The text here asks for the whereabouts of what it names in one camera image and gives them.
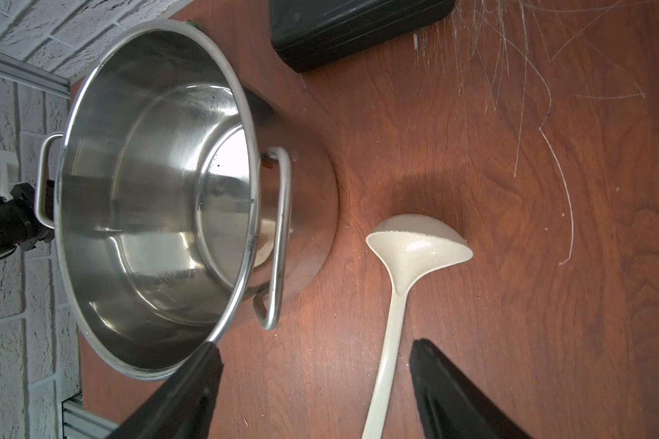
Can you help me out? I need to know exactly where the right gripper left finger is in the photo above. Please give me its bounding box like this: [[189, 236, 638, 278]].
[[109, 341, 223, 438]]

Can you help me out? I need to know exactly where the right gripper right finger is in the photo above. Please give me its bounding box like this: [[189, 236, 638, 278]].
[[409, 338, 529, 438]]

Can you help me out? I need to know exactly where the cream plastic ladle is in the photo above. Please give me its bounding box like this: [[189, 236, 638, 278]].
[[362, 214, 473, 438]]

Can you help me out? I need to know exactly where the stainless steel pot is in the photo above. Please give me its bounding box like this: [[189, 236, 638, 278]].
[[34, 19, 339, 380]]

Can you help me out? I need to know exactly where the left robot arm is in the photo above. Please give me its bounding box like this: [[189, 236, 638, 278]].
[[0, 183, 54, 261]]

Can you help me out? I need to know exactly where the black plastic tool case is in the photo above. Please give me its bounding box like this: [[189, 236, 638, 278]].
[[268, 0, 456, 73]]

